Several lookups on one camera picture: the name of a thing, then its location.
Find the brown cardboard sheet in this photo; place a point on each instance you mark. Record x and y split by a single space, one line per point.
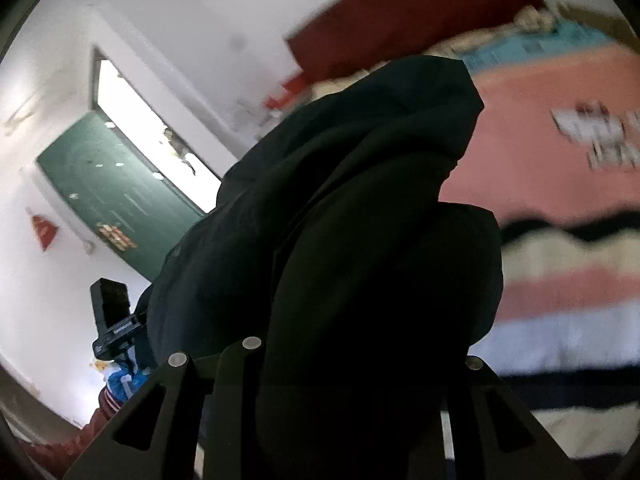
605 20

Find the dark red headboard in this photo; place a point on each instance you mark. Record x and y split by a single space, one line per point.
400 15

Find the red paper door decoration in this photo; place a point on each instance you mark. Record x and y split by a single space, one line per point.
116 236

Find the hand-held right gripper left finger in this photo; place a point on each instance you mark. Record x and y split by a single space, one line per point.
235 375

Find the red wall decoration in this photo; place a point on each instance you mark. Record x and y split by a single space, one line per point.
45 230

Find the red box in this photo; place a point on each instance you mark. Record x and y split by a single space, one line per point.
290 91

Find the black hooded jacket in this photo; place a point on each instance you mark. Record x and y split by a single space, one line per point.
325 210

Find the red cloth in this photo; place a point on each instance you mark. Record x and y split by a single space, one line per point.
65 447

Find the striped cartoon print blanket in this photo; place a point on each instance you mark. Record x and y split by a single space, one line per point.
550 125

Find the green door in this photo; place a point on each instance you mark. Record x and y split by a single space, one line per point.
100 175

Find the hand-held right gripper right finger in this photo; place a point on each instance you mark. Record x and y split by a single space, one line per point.
470 400

